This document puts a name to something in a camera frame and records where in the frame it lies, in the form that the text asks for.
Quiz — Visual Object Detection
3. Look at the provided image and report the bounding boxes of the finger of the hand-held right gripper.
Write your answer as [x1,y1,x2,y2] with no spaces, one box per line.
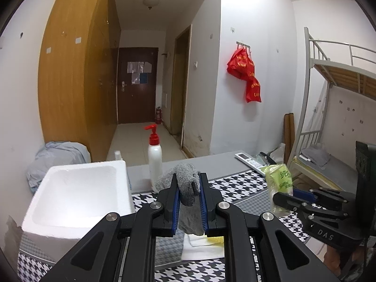
[293,187,357,211]
[273,193,349,221]

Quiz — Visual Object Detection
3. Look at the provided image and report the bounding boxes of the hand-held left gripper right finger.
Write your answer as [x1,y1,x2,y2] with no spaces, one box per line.
[198,172,341,282]

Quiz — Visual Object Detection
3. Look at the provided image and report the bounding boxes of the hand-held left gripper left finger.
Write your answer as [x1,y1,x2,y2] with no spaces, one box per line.
[38,173,180,282]

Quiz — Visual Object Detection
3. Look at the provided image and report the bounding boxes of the green tissue pack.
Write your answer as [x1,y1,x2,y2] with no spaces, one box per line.
[264,164,294,209]

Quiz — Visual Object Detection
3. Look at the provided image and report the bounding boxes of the grey knitted sock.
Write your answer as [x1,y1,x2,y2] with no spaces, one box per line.
[155,163,206,236]

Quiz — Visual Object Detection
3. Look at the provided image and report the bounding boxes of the white towel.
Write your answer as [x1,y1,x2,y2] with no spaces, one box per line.
[180,233,225,261]

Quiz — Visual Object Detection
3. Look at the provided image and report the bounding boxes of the white foam box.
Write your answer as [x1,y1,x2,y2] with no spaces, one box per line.
[22,160,136,263]

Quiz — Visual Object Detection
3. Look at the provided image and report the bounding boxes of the grey pillow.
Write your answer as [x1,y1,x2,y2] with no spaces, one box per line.
[301,147,331,169]

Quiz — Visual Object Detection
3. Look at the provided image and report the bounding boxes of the houndstooth tablecloth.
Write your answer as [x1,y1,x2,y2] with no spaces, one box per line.
[18,170,332,282]

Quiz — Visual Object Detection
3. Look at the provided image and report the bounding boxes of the clear plastic bag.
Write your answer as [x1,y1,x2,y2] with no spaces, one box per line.
[269,143,287,165]

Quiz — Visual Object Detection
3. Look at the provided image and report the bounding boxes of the white lotion bottle red pump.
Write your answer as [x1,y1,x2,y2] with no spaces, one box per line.
[144,124,163,193]

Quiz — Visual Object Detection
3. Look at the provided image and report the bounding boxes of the white remote control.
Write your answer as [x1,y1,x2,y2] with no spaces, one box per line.
[235,151,266,174]

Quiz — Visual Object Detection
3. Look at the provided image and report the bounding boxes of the leaning wooden boards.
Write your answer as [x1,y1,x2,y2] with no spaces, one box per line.
[283,113,295,165]

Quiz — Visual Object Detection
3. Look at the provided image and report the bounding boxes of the dark brown door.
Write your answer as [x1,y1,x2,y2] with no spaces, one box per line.
[117,47,159,125]

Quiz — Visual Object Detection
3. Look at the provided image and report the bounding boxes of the grey metal bunk bed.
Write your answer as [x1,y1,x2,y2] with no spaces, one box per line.
[286,27,376,194]

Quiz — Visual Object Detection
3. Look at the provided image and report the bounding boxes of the red plastic bag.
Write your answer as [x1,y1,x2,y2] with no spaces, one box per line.
[226,48,255,80]
[245,76,262,103]

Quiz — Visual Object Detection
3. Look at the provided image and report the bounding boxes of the pale blue cloth pile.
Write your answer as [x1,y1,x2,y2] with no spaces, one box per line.
[26,141,91,194]

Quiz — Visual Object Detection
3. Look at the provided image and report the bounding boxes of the paper notices on door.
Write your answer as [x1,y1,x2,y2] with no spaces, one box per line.
[127,62,153,84]

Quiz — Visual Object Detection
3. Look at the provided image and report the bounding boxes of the wooden wardrobe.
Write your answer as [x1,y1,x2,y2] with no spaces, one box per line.
[38,0,121,163]

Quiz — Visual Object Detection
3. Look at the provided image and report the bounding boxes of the wooden door frame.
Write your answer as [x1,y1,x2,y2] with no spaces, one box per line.
[170,24,193,150]

